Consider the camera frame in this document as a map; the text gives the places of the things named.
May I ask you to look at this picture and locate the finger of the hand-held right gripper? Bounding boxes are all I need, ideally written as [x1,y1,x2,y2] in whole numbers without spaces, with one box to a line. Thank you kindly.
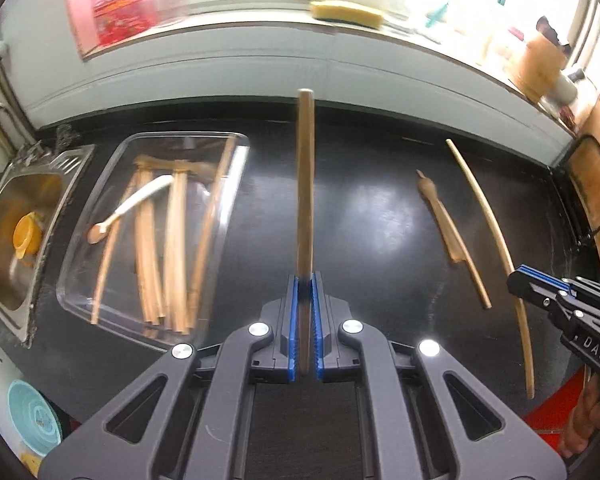
[512,264,600,312]
[507,279,600,363]

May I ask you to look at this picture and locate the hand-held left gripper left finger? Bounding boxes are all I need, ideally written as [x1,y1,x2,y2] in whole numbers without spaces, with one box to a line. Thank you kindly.
[39,274,299,480]

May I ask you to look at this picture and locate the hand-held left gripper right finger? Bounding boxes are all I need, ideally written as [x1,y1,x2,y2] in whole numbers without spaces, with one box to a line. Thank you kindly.
[314,271,567,480]

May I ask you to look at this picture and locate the long bamboo chopstick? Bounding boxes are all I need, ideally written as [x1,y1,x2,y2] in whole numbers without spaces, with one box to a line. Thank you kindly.
[445,138,536,401]
[294,88,317,375]

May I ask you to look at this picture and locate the wooden spatula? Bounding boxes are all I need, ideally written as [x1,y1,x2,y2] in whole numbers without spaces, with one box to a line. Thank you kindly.
[416,169,493,310]

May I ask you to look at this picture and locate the brown wooden spoon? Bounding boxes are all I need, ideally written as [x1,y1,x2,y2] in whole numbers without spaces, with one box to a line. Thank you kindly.
[417,176,467,264]

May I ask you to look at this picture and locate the pile of wooden chopsticks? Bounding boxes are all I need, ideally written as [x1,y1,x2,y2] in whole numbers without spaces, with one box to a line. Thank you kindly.
[89,136,237,337]

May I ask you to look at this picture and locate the white-handled wooden spoon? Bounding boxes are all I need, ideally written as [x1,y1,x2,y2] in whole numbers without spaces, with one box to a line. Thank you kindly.
[86,174,176,246]

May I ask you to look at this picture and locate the clear plastic container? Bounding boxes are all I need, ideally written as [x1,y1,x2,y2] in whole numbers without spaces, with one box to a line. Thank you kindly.
[55,131,252,353]

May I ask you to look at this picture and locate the person's right hand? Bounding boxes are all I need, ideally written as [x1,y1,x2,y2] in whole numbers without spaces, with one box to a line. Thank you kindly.
[560,370,600,457]

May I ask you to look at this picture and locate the wooden cutting board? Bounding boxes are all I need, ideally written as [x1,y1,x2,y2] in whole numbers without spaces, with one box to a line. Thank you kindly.
[565,132,600,278]

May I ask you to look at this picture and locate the grey ceramic pot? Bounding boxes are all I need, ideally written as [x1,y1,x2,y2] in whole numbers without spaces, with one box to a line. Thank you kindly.
[540,67,588,111]

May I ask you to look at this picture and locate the round wooden box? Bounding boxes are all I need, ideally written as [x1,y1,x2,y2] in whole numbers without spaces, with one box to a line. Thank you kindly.
[510,30,571,103]

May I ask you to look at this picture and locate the teal plastic plate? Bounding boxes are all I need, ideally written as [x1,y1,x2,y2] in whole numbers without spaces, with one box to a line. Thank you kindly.
[6,379,63,458]

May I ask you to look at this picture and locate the yellow plastic cup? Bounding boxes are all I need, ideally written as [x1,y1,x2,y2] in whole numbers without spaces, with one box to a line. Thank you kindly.
[11,211,46,261]

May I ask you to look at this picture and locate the stainless steel sink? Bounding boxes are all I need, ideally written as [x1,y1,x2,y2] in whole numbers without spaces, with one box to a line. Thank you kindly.
[0,144,97,348]

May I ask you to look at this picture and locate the dark scouring pad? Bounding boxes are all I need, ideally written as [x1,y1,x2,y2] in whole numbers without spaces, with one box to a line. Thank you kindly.
[54,124,80,150]

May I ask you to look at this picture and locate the teal plastic tool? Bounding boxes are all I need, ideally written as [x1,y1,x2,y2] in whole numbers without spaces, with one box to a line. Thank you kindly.
[425,2,452,31]

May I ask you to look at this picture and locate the yellow sponge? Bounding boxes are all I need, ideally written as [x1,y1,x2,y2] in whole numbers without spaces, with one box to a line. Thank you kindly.
[309,0,386,30]

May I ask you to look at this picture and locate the red printed bag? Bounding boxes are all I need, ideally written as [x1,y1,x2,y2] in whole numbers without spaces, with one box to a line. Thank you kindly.
[62,0,191,61]

